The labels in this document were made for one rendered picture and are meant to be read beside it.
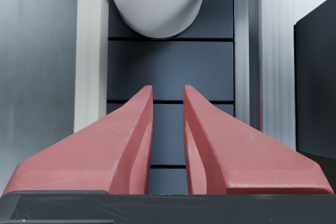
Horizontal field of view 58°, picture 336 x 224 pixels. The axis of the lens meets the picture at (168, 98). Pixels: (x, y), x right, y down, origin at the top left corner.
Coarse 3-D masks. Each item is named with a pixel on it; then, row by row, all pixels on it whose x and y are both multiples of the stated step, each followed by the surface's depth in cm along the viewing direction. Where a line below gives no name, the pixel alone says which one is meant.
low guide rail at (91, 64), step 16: (80, 0) 15; (96, 0) 15; (80, 16) 15; (96, 16) 15; (80, 32) 15; (96, 32) 15; (80, 48) 15; (96, 48) 15; (80, 64) 15; (96, 64) 15; (80, 80) 15; (96, 80) 15; (80, 96) 15; (96, 96) 15; (80, 112) 15; (96, 112) 15; (80, 128) 15
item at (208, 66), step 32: (224, 0) 19; (128, 32) 18; (192, 32) 18; (224, 32) 18; (128, 64) 18; (160, 64) 18; (192, 64) 18; (224, 64) 18; (128, 96) 18; (160, 96) 18; (224, 96) 18; (160, 128) 18; (160, 160) 18; (160, 192) 18
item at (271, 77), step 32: (256, 0) 10; (288, 0) 10; (256, 32) 10; (288, 32) 10; (256, 64) 10; (288, 64) 10; (256, 96) 10; (288, 96) 10; (256, 128) 10; (288, 128) 10
